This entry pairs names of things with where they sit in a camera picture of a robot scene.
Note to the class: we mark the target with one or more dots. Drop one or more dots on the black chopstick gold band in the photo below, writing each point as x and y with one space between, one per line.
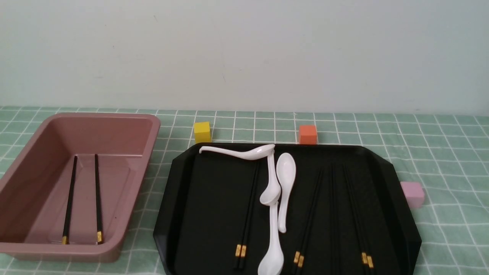
246 221
250 223

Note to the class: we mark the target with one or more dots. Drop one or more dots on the white spoon top horizontal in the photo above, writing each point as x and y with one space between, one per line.
253 154

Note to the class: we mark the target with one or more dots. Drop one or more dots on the yellow cube block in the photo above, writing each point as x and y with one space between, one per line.
202 132

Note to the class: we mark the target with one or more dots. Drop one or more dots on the white spoon right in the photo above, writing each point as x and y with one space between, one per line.
286 173

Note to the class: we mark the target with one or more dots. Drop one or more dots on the orange cube block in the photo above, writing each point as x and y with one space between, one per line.
308 134

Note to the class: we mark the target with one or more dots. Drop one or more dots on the white spoon middle vertical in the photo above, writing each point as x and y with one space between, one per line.
273 190

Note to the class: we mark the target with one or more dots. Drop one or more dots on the black plastic tray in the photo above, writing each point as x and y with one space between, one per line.
211 222

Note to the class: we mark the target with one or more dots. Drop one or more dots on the white spoon bottom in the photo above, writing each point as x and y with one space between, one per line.
272 262

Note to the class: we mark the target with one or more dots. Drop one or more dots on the black chopstick tray centre left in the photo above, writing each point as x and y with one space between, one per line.
297 252

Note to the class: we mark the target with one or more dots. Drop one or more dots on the black chopstick tray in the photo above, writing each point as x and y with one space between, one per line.
362 239
297 252
308 228
336 259

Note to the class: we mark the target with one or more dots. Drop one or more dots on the black chopstick tray centre right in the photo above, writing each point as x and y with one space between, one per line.
308 228

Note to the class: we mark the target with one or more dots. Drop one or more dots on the black chopstick tray right inner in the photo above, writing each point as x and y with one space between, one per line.
336 259

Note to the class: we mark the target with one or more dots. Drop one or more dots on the black chopstick in bin right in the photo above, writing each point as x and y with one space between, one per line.
98 202

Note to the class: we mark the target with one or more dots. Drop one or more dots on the black chopstick in bin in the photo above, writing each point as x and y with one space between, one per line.
98 202
67 221

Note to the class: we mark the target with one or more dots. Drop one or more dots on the pink cube block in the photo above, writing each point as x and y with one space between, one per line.
414 194

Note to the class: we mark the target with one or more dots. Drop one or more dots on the black chopstick tray right outer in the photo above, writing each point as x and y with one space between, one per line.
362 239

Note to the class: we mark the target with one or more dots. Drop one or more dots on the green checked tablecloth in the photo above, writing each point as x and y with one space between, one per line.
447 154

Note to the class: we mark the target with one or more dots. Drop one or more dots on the black chopstick in bin left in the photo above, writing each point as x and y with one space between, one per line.
67 221

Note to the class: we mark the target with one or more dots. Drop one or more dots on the pink plastic bin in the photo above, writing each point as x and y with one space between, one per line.
34 189

